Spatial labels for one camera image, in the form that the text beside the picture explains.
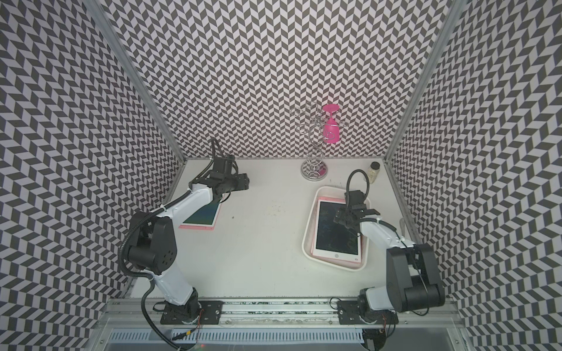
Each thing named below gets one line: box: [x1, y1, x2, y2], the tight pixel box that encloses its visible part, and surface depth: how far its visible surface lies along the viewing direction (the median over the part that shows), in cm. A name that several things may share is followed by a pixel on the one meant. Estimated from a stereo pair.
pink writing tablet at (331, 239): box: [310, 196, 362, 264], surface depth 88 cm
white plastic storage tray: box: [301, 185, 371, 272], surface depth 87 cm
